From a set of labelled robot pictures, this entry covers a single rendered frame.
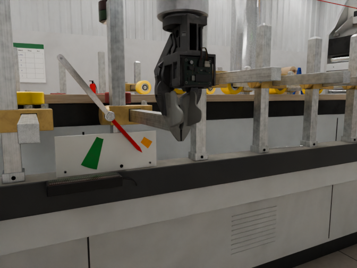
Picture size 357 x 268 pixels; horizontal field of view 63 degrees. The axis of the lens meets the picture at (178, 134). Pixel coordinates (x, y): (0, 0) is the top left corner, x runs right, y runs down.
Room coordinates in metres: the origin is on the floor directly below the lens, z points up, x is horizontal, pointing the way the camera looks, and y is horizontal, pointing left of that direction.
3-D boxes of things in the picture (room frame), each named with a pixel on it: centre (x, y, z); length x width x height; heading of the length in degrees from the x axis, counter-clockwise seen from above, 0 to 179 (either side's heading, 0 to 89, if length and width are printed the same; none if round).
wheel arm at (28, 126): (0.63, 0.33, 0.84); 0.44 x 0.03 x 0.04; 27
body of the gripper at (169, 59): (0.52, -0.01, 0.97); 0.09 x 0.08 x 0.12; 26
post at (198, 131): (0.89, -0.06, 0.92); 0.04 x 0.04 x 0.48; 27
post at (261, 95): (1.00, -0.28, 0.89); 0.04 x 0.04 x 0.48; 27
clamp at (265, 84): (1.01, -0.30, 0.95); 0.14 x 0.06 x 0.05; 117
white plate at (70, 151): (0.74, 0.18, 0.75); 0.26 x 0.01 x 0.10; 117
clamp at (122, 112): (0.79, 0.14, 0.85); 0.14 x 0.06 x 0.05; 117
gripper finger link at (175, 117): (0.51, 0.00, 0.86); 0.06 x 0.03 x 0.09; 26
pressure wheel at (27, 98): (0.81, 0.41, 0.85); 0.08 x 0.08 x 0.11
